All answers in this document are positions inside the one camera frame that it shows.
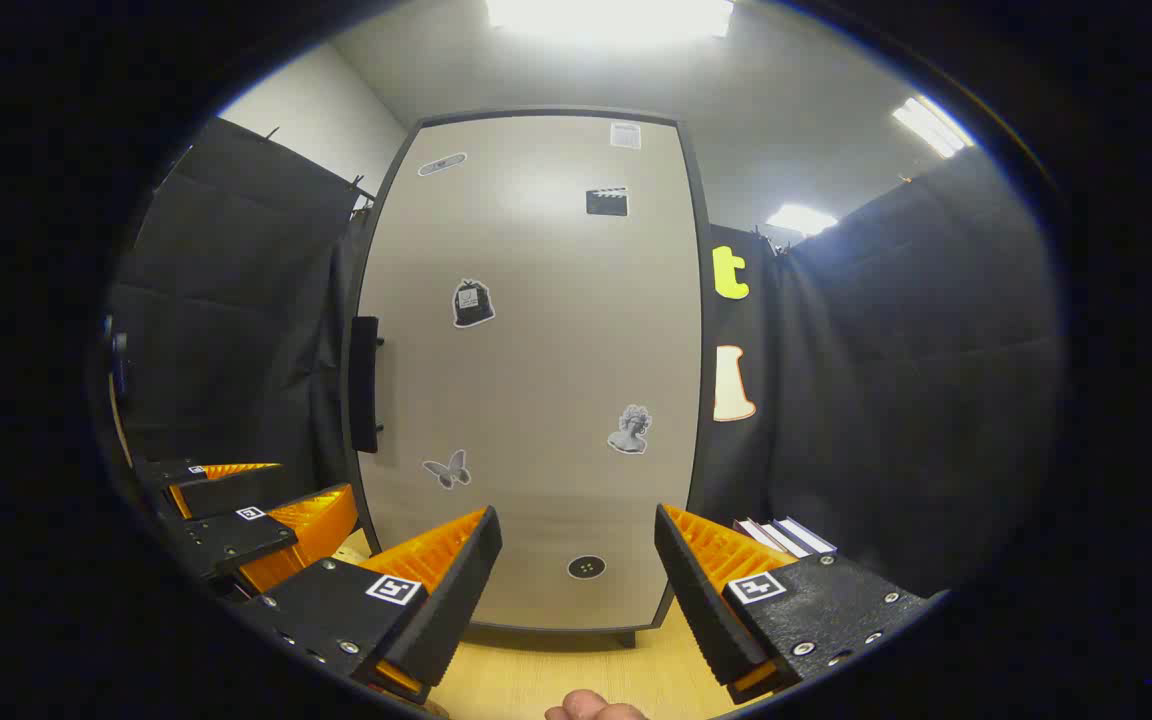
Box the book with grey spine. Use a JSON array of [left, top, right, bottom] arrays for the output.
[[751, 518, 805, 558]]

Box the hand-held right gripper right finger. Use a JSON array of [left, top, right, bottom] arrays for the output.
[[654, 503, 942, 706]]

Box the black backdrop cloth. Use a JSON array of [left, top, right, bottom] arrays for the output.
[[101, 115, 1067, 601]]

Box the black cabinet door handle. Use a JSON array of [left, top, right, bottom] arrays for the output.
[[349, 316, 384, 454]]

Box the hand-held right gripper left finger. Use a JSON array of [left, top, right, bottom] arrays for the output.
[[236, 505, 503, 706]]

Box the long ceiling light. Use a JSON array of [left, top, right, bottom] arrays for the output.
[[891, 95, 977, 159]]

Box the grey cabinet door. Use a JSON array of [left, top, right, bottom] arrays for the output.
[[351, 113, 705, 633]]

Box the book with blue spine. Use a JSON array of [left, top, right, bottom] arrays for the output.
[[774, 516, 837, 557]]

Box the large ceiling light panel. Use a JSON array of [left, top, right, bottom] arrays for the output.
[[484, 0, 735, 47]]

